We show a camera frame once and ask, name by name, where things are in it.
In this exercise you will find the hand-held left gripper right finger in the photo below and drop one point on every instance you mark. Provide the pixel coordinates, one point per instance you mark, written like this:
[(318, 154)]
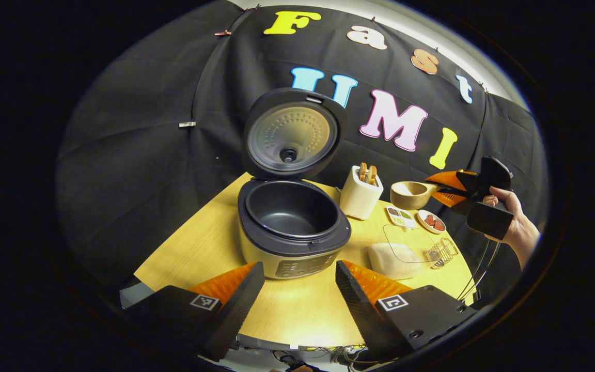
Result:
[(362, 315)]

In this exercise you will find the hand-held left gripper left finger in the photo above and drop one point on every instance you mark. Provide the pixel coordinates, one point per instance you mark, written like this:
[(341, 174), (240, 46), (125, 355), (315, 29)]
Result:
[(235, 315)]

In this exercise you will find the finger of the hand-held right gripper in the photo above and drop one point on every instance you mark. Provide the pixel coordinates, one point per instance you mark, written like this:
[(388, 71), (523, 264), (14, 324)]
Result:
[(450, 199), (450, 180)]

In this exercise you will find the wooden spoon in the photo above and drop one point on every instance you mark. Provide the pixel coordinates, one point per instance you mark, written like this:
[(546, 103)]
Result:
[(408, 200)]

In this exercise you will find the clear plastic rice container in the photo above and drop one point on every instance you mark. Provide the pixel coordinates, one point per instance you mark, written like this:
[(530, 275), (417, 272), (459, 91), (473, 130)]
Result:
[(393, 261)]

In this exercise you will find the dark grey rice cooker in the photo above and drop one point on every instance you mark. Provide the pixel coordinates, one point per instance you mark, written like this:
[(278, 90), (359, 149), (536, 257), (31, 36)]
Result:
[(292, 243)]

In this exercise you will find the red meat piece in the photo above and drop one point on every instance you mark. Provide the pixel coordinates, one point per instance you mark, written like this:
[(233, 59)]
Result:
[(429, 221), (438, 225)]

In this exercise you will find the small white round plate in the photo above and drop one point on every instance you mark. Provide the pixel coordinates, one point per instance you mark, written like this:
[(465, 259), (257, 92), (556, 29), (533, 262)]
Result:
[(421, 222)]

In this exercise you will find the white divided grain dish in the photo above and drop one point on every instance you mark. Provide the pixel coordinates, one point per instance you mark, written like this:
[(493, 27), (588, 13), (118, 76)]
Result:
[(400, 217)]

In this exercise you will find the white toaster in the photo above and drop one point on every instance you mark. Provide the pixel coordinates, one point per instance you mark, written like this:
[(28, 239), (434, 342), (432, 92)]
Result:
[(357, 199)]

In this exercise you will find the black backdrop cloth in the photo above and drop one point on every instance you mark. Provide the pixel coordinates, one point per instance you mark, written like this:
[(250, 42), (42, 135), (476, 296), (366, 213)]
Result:
[(132, 144)]

